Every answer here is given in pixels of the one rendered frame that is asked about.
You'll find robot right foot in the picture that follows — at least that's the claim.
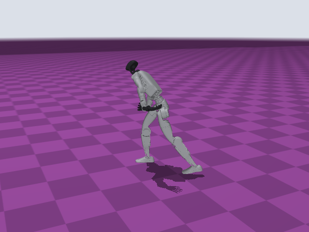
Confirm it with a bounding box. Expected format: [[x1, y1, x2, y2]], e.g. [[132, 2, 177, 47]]
[[136, 156, 155, 163]]

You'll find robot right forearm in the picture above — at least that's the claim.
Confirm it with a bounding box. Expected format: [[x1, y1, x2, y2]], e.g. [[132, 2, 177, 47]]
[[147, 99, 153, 107]]

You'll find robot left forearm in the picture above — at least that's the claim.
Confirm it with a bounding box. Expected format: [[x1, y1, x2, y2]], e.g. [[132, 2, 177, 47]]
[[137, 88, 147, 111]]

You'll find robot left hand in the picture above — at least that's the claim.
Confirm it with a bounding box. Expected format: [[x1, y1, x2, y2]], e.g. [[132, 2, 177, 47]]
[[142, 104, 162, 112]]

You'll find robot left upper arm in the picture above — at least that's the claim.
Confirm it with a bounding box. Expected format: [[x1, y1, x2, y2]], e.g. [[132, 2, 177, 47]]
[[131, 72, 146, 93]]

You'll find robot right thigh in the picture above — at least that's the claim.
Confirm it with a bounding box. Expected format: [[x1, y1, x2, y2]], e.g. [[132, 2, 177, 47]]
[[142, 104, 158, 136]]

